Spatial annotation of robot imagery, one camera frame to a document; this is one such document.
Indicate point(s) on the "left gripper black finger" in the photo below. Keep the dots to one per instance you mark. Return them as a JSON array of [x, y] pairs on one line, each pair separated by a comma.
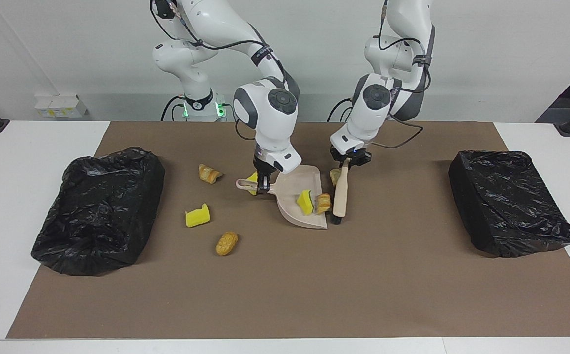
[[336, 158], [365, 158]]

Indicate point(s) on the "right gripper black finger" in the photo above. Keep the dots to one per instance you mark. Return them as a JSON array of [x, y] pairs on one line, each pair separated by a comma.
[[264, 185]]

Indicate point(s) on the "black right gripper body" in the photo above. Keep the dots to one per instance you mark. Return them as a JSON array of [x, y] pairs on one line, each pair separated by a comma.
[[264, 167]]

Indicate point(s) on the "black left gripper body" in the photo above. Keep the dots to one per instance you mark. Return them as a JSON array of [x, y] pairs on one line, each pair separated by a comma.
[[351, 155]]

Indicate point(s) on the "yellow sponge piece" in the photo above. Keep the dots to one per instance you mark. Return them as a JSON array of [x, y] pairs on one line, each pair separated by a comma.
[[253, 176], [197, 217], [305, 202]]

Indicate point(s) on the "pale bread lump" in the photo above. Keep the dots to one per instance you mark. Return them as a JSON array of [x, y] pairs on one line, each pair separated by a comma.
[[334, 176]]

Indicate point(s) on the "beige plastic dustpan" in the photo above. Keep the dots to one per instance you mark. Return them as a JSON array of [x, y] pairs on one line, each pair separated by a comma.
[[289, 206]]

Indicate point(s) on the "beige hand brush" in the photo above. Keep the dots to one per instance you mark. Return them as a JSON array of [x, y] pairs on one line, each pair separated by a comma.
[[340, 196]]

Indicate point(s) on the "striped croissant piece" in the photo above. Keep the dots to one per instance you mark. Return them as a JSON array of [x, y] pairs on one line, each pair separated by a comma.
[[209, 174], [323, 204]]

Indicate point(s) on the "brown peanut shaped bread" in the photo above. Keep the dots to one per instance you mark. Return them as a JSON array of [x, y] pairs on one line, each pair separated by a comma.
[[226, 244]]

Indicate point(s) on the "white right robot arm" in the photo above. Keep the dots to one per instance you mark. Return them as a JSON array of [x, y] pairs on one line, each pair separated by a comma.
[[270, 123]]

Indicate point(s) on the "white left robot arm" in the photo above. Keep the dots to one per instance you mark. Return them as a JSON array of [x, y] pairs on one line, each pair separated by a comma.
[[368, 113]]

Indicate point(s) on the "black bag lined bin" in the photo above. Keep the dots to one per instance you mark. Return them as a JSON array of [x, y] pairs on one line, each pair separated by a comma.
[[506, 206], [98, 221]]

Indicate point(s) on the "brown table mat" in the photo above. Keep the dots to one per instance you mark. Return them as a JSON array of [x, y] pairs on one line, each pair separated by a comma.
[[412, 295]]

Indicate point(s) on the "white box with labels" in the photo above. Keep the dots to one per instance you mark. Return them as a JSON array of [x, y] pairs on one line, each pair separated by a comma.
[[61, 107]]

